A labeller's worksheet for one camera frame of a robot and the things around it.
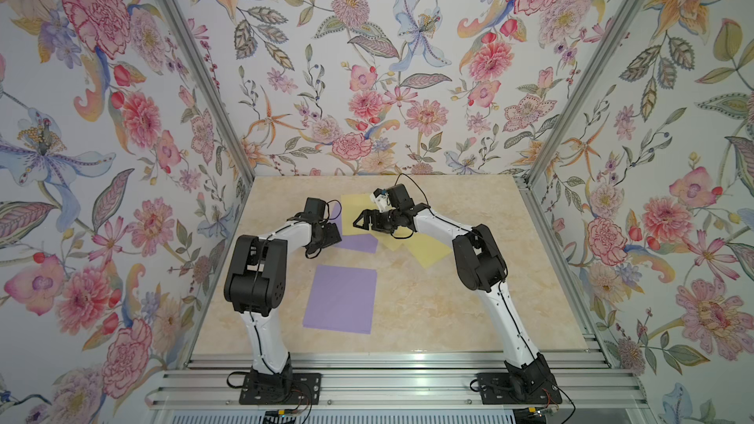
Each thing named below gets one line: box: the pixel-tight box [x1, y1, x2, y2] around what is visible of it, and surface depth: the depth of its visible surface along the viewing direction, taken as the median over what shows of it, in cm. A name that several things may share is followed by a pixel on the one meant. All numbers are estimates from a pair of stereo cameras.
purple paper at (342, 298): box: [302, 265, 378, 335], surface depth 92 cm
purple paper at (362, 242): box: [327, 202, 379, 255], surface depth 103 cm
